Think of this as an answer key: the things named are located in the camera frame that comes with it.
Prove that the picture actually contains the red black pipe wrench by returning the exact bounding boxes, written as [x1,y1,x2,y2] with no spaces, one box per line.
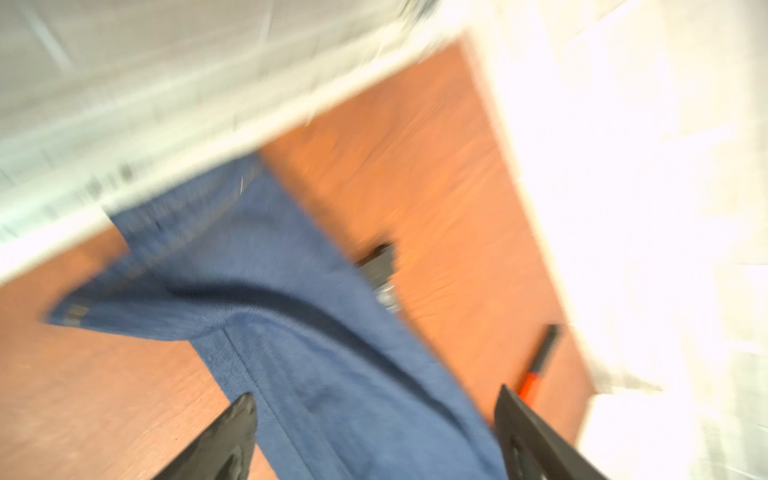
[517,324,562,405]

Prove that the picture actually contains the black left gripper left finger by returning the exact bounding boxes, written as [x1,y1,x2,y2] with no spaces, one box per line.
[155,393,258,480]

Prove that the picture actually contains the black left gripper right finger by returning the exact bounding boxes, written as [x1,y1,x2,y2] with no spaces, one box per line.
[494,385,607,480]

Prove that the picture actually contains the blue denim trousers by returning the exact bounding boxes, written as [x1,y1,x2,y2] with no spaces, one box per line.
[49,155,506,479]

